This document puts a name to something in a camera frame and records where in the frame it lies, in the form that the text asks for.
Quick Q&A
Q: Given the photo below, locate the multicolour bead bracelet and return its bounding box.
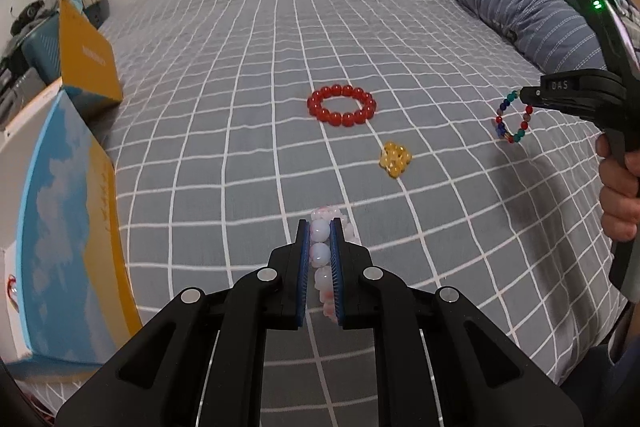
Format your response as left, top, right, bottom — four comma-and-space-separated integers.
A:
494, 89, 535, 145

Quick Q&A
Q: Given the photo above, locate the pink bead bracelet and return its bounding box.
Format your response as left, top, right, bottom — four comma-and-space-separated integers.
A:
308, 204, 362, 323

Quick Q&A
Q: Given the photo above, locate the yellow amber bead bracelet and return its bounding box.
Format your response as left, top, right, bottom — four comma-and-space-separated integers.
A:
377, 142, 414, 179

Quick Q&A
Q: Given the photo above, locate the red bead bracelet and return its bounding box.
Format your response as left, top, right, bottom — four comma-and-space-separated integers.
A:
306, 83, 379, 129

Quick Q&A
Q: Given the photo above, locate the person's right hand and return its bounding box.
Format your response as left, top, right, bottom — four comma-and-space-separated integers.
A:
596, 134, 640, 242

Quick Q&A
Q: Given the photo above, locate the blue striped bolster pillow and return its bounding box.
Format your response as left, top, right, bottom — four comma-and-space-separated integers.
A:
457, 0, 605, 74

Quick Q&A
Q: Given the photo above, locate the blue yellow cardboard box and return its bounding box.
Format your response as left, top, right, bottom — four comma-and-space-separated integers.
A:
1, 0, 141, 383

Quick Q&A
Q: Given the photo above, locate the grey checked bed sheet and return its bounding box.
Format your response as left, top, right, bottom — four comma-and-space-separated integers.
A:
89, 0, 625, 381

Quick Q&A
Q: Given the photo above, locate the teal suitcase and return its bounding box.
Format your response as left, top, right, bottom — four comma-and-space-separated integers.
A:
16, 0, 117, 92

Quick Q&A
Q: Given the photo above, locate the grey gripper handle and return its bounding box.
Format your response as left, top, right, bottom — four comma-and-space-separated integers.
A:
608, 236, 640, 303

